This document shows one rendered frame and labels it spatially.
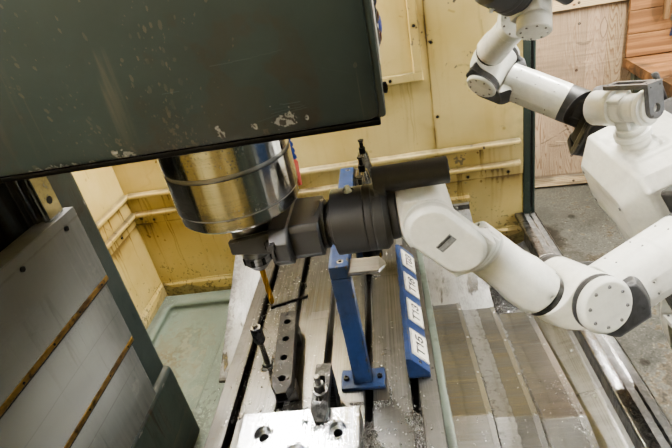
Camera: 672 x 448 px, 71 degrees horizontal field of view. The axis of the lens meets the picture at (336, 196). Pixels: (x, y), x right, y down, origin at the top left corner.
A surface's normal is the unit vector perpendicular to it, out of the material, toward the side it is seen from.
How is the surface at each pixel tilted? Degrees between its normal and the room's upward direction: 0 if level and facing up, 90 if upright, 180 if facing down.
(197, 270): 90
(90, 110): 90
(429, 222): 89
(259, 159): 90
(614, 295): 74
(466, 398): 7
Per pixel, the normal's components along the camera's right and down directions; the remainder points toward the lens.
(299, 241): -0.06, 0.46
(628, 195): -0.93, 0.18
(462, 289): -0.19, -0.62
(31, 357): 0.98, -0.14
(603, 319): 0.18, 0.14
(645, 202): -0.68, 0.58
